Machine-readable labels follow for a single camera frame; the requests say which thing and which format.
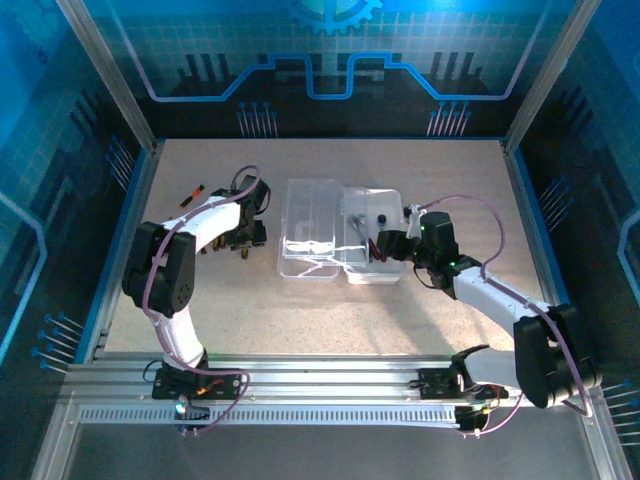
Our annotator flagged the aluminium frame post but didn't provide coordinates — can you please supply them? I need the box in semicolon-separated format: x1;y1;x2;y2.
503;0;604;151
53;0;157;151

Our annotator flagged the small black controller board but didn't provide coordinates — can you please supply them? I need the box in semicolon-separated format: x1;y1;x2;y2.
457;405;494;434
172;399;211;424

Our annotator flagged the grey metal panel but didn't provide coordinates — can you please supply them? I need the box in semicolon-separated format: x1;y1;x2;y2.
64;423;601;480

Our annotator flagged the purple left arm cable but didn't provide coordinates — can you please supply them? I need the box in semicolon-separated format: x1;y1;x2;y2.
141;164;263;437

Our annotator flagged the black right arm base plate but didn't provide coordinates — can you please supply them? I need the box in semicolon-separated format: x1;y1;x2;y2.
418;367;510;401

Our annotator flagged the aluminium mounting rail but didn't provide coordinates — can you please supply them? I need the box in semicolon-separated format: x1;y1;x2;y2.
62;352;609;409

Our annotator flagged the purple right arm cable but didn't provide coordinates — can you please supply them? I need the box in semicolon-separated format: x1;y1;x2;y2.
413;193;594;439

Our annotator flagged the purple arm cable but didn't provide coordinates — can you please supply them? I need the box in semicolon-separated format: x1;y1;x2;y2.
141;164;263;437
413;193;594;439

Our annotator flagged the orange black capped screwdriver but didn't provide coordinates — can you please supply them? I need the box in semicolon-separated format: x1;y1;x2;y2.
179;183;207;209

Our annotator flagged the clear plastic tool box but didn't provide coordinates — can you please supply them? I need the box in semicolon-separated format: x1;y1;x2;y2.
277;177;409;286

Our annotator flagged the slotted grey cable duct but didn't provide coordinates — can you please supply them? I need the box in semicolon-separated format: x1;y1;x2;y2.
79;405;460;426

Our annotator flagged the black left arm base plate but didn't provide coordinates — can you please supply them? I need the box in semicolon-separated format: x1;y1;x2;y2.
152;367;245;401

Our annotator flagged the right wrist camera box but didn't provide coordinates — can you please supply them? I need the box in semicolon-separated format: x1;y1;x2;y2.
404;203;426;239

